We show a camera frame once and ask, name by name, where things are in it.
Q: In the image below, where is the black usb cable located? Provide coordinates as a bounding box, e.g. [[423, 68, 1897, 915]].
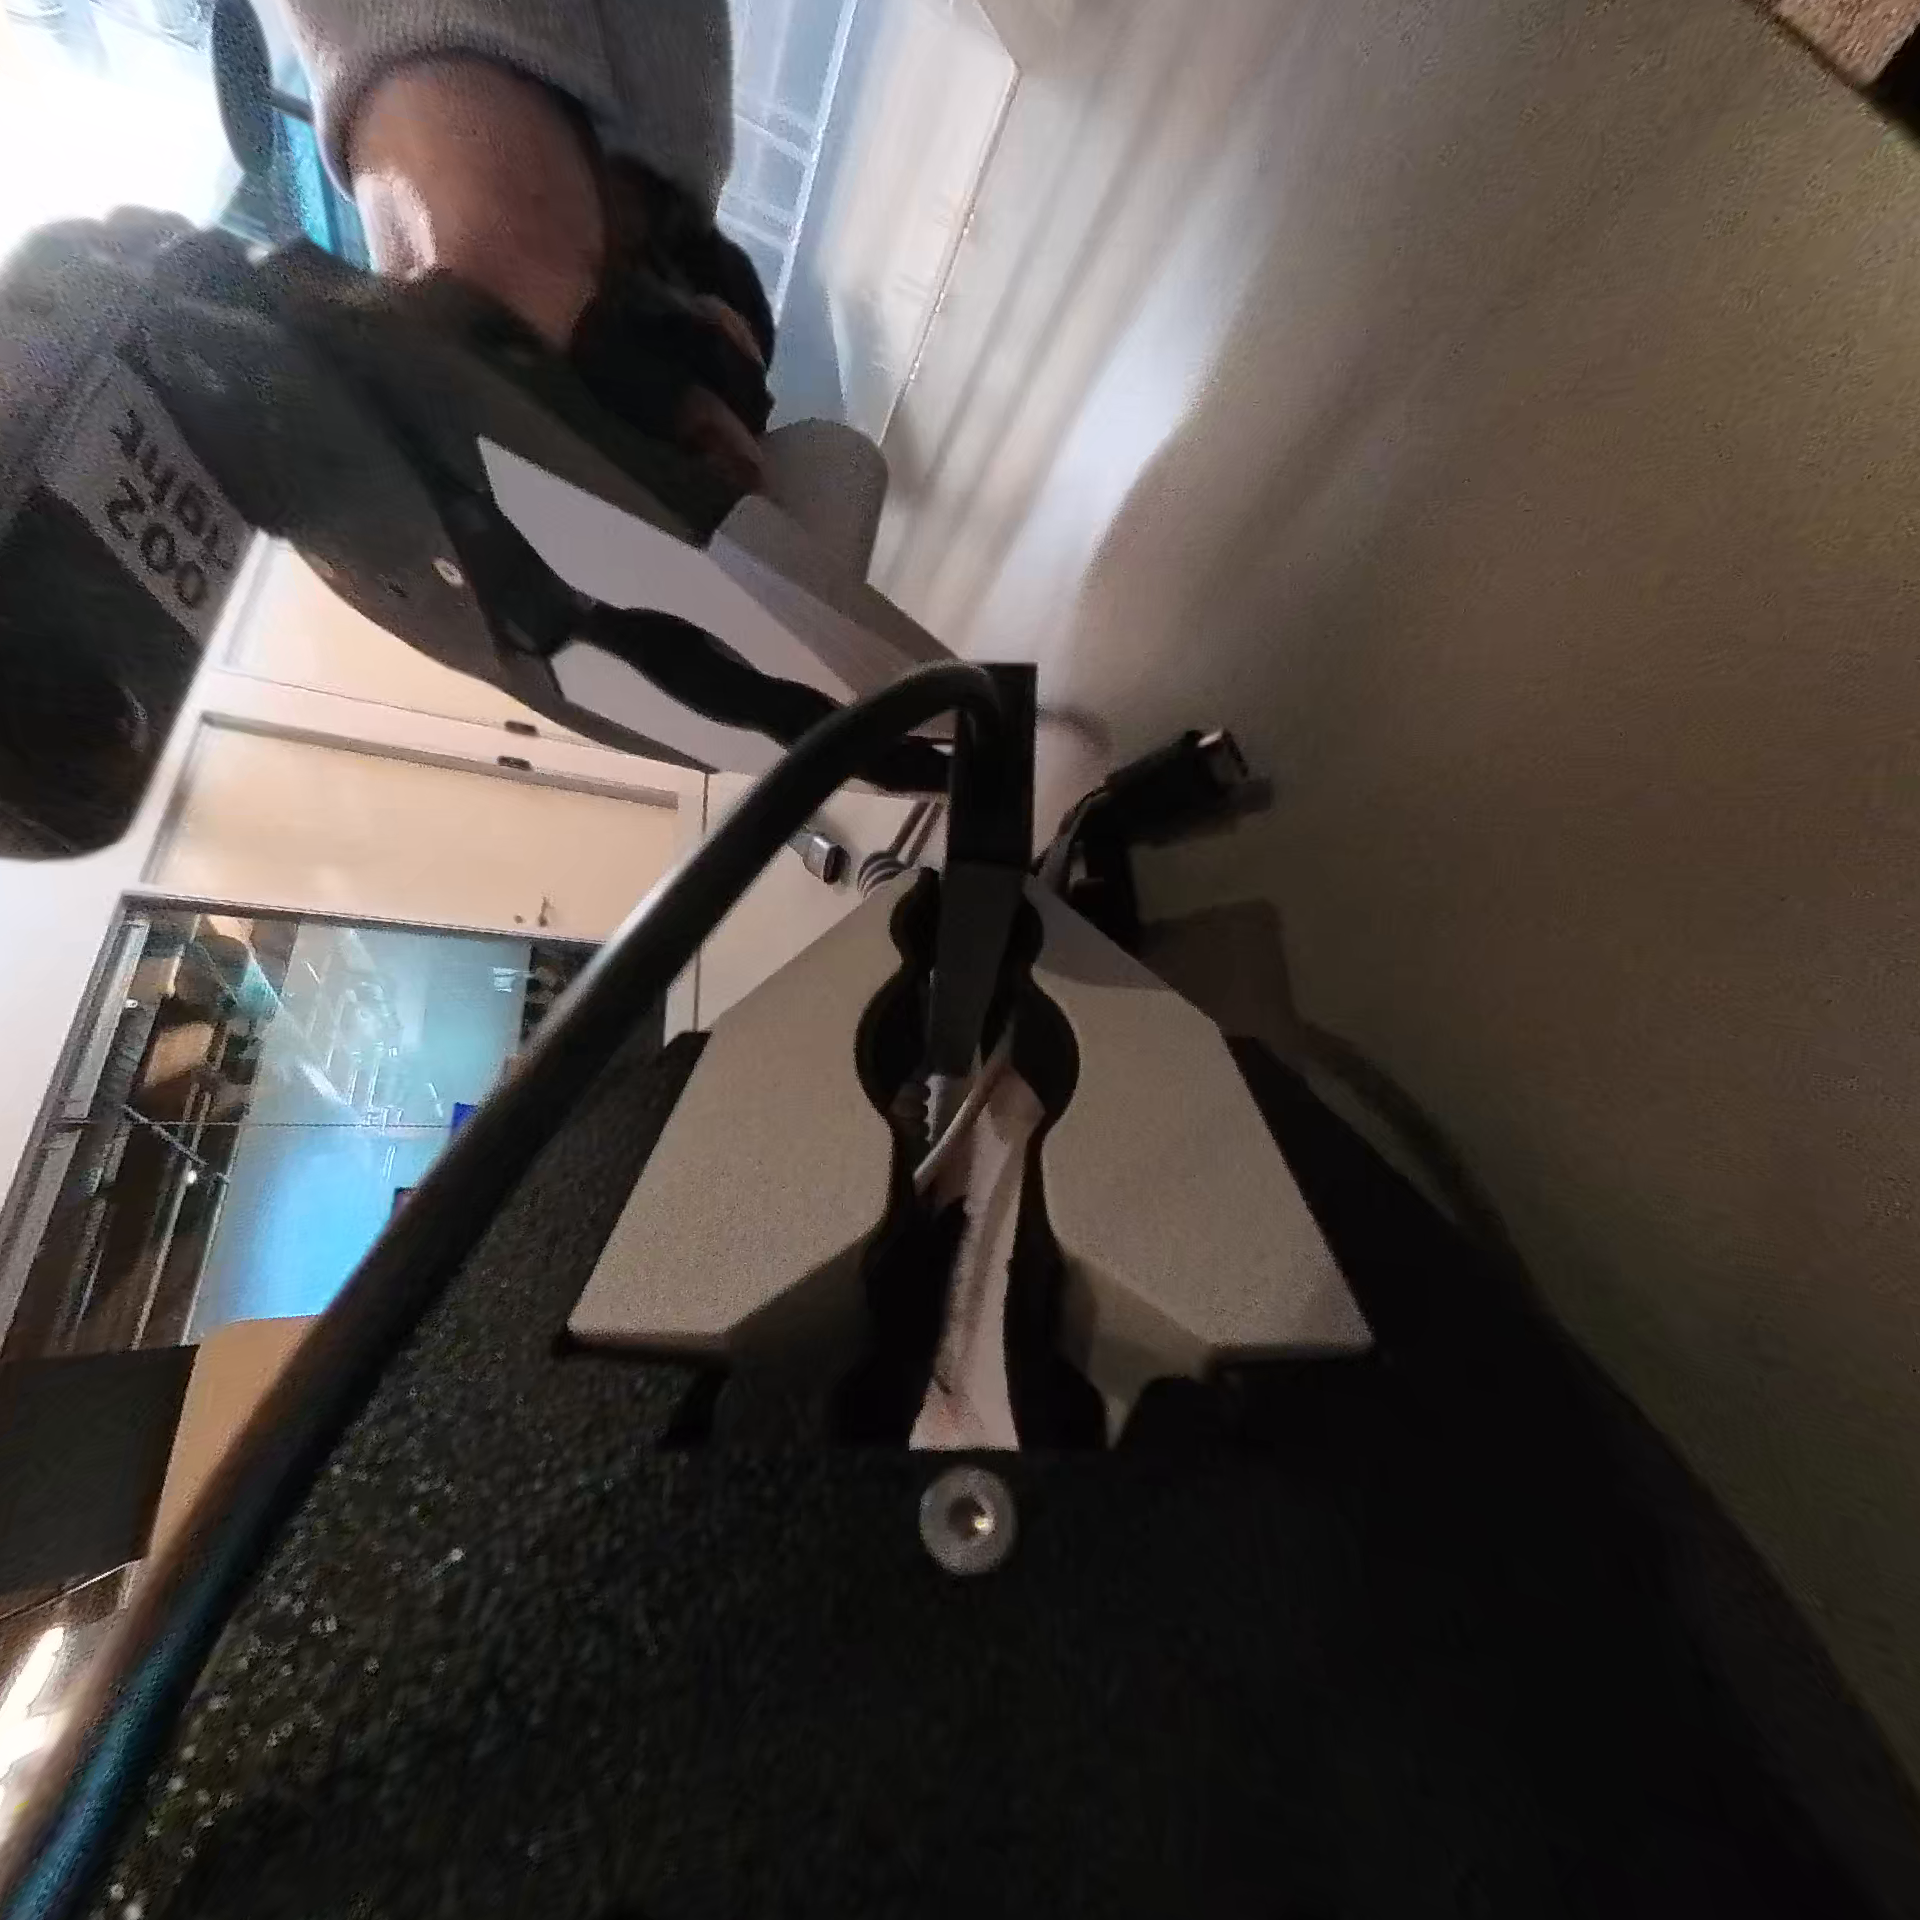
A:
[[794, 728, 1277, 951]]

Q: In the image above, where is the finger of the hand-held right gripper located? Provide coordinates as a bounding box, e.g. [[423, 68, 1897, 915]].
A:
[[477, 420, 964, 753], [492, 648, 959, 794]]

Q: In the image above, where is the black hub cable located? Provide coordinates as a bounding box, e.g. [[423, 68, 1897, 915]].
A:
[[0, 663, 1010, 1920]]

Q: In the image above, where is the white door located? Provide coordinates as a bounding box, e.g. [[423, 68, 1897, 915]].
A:
[[223, 539, 705, 707], [142, 712, 705, 911]]

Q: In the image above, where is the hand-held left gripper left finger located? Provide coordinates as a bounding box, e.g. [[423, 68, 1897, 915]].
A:
[[565, 873, 938, 1450]]

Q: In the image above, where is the person's right forearm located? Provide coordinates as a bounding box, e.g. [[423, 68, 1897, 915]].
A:
[[292, 0, 736, 204]]

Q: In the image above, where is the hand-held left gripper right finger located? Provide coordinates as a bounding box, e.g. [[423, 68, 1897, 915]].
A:
[[1008, 873, 1375, 1452]]

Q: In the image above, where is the black usb hub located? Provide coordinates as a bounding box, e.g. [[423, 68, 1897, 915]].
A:
[[921, 663, 1039, 1071]]

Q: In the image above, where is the person's right hand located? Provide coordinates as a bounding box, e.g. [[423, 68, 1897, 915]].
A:
[[342, 59, 782, 506]]

